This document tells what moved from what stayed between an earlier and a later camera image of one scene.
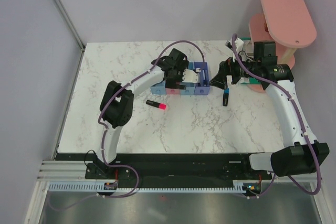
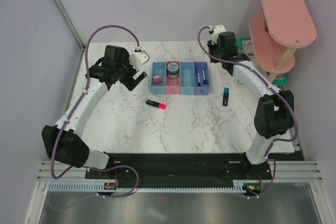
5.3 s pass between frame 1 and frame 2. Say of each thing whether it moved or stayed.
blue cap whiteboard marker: stayed
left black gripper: moved
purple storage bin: stayed
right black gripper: moved
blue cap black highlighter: stayed
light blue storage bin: stayed
